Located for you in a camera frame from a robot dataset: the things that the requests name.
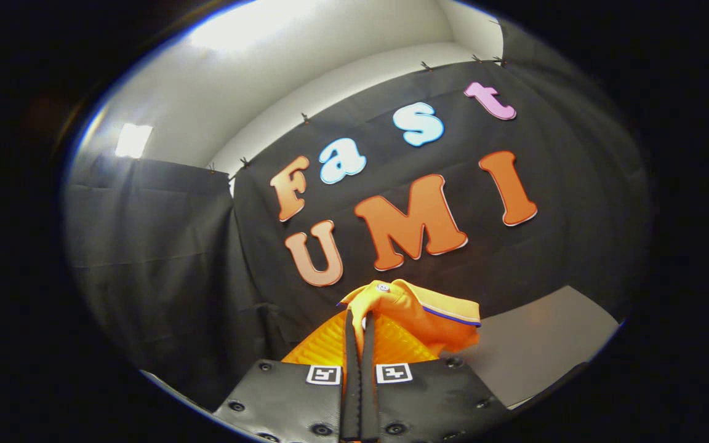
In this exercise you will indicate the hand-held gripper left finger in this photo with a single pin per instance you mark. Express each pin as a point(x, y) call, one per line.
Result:
point(352, 381)

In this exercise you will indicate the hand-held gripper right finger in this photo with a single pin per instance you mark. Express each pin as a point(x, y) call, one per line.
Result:
point(368, 381)

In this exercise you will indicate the yellow polo shirt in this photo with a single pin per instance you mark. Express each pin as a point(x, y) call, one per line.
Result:
point(416, 311)

